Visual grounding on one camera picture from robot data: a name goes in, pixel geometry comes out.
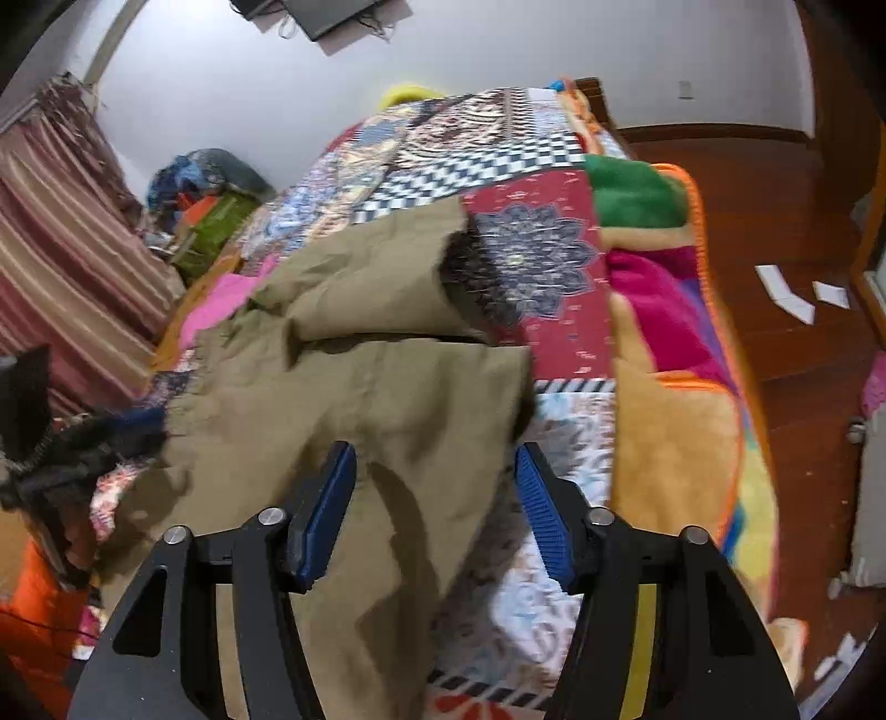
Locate black wall monitor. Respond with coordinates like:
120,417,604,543
228,0,399,43

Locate large white paper piece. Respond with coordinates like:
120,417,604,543
754,263,819,325

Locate wooden bed headboard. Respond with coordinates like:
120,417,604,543
573,76,639,159

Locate green bag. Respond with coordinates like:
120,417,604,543
169,194,262,279

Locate pink folded garment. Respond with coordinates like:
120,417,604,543
181,272,265,335

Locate pile of clothes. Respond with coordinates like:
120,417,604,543
145,147,278,233

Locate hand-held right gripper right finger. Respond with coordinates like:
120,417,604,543
513,441,804,720

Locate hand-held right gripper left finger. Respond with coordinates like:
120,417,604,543
69,441,358,720

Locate patchwork printed bedspread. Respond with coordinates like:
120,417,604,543
83,86,641,720

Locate colourful fleece blanket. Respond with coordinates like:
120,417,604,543
554,76,811,700

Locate yellow plush item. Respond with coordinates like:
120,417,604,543
377,83,450,113

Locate cardboard box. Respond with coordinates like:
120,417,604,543
153,255,243,371

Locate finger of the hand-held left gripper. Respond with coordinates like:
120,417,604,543
62,407,168,475

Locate striped pink curtain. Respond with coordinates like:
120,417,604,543
0,73,187,420

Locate khaki pants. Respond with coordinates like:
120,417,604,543
93,197,534,720

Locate pink slipper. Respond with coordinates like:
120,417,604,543
860,366,886,418

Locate person's left forearm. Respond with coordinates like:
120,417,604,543
0,540,105,669

